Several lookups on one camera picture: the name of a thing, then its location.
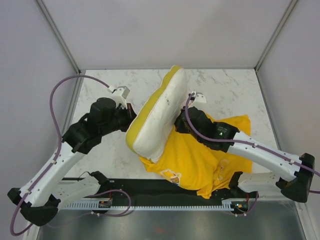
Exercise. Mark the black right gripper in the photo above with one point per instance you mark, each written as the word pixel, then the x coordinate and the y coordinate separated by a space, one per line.
pixel 178 125

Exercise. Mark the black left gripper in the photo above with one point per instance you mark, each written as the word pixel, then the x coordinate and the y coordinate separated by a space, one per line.
pixel 129 113

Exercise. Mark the white pillow yellow piping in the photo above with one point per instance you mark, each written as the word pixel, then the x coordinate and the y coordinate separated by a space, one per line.
pixel 148 133

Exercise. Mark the yellow pillowcase with logo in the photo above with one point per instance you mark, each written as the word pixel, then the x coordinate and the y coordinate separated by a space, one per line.
pixel 192 166

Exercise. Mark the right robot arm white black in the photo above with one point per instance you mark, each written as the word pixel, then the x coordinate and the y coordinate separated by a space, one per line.
pixel 289 174

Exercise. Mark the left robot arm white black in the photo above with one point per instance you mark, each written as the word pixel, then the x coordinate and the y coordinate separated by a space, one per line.
pixel 40 199

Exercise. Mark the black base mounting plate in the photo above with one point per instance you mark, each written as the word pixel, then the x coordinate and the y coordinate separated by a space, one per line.
pixel 162 193

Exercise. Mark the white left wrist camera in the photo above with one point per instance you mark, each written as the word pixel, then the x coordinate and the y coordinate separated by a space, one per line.
pixel 119 95

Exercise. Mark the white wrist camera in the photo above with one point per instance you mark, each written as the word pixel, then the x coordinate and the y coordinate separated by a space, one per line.
pixel 119 95
pixel 197 98

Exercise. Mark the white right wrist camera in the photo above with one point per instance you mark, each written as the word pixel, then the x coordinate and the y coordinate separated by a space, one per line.
pixel 197 98

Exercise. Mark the white slotted cable duct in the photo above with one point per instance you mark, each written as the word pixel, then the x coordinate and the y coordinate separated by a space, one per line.
pixel 100 204

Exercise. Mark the aluminium front frame rail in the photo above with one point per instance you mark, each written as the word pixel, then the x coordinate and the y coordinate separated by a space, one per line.
pixel 273 198

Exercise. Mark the left aluminium corner post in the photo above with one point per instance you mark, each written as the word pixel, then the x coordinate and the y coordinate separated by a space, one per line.
pixel 57 34

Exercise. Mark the aluminium corner post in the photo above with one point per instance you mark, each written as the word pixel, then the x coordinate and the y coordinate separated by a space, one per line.
pixel 57 34
pixel 276 33

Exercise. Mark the right aluminium corner post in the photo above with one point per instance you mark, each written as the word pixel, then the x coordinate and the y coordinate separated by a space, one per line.
pixel 276 33

